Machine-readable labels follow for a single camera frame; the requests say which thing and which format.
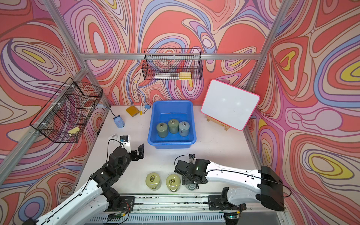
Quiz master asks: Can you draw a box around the yellow-green tea canister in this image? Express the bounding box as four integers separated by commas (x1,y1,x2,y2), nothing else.
145,172,161,191
166,174,182,192

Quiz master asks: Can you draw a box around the blue-grey tea canister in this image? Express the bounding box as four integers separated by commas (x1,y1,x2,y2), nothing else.
187,184,199,191

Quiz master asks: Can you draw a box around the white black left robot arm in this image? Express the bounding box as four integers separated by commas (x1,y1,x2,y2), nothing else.
23,144,144,225

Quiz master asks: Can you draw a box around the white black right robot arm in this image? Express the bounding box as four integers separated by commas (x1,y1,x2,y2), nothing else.
174,158,285,212

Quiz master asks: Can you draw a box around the green tea canister left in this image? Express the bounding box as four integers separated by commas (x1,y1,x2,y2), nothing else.
156,122,168,138

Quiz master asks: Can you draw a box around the green tea canister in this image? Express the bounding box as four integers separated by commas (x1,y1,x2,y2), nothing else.
156,122,168,138
168,119,179,134

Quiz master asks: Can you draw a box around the blue plastic basket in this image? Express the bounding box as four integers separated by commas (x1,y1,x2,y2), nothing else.
148,100,197,149

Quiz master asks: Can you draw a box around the light blue tea canister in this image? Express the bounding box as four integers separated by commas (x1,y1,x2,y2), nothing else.
178,121,190,137

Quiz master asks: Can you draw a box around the green tea canister back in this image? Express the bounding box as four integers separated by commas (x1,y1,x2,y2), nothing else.
168,119,179,134

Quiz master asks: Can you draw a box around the yellow sponge in basket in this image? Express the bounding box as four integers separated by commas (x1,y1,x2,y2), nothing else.
67,127,80,135

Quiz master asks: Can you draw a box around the yellow block in basket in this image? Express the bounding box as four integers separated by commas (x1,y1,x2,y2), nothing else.
179,72,192,80

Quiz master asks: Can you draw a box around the small white tag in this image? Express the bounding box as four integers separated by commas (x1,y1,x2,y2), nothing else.
108,134,118,140

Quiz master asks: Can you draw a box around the small blue mouse device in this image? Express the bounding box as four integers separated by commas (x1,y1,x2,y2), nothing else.
113,115,125,128

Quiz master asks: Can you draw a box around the yellow sticky note pad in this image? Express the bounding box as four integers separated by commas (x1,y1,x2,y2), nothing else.
126,106,140,117

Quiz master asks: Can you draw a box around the small blue clip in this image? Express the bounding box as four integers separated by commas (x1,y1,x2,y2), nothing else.
143,105,151,113

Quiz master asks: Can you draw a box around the wooden whiteboard stand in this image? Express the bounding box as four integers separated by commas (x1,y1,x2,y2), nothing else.
206,115,230,131

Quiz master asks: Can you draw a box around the green circuit board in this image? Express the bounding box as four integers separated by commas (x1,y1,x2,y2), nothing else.
107,213,126,221

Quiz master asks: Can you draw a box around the pink framed whiteboard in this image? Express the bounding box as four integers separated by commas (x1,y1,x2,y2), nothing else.
201,80,260,131

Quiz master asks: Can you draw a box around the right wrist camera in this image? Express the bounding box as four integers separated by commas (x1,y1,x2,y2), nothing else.
174,160,195,177

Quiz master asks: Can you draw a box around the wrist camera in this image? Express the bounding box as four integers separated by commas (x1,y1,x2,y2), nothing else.
174,160,195,177
120,136,131,153

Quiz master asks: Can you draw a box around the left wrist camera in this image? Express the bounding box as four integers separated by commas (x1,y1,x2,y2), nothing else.
120,136,131,153

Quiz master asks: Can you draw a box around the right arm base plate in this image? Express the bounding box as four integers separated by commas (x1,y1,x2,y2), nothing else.
207,195,247,212

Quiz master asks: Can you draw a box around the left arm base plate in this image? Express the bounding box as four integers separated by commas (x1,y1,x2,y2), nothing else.
106,196,135,212

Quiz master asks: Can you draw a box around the black wire basket left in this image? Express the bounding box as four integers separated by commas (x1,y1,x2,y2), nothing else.
30,78,103,143

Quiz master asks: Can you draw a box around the black wire basket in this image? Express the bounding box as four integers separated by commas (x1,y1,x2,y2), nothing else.
142,47,203,81
30,78,103,143

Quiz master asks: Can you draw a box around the black wire basket back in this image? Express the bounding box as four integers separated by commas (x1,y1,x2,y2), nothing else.
142,47,203,81

